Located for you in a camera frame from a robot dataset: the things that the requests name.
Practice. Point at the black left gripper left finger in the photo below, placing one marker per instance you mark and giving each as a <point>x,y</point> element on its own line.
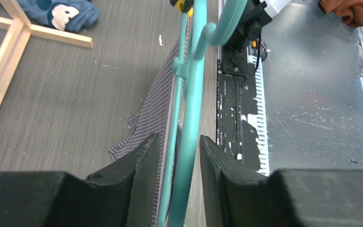
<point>120,195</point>

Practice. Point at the brown cloth at edge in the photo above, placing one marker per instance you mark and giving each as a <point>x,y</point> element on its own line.
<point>350,11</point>

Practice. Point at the wooden hanger rack frame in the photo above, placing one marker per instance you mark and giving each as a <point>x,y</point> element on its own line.
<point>19,29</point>

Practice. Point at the blue patterned cloth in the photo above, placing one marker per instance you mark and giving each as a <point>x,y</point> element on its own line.
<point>63,15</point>

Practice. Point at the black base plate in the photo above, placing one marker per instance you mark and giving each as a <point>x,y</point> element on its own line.
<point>236,93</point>

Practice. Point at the white slotted cable duct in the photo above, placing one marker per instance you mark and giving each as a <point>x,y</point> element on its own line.
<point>259,121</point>

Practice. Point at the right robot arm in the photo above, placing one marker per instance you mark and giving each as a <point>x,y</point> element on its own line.
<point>256,15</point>

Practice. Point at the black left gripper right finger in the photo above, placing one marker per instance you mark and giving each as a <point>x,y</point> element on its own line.
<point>236,196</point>

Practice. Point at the grey striped underwear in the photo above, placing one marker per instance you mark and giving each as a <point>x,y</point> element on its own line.
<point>160,114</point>

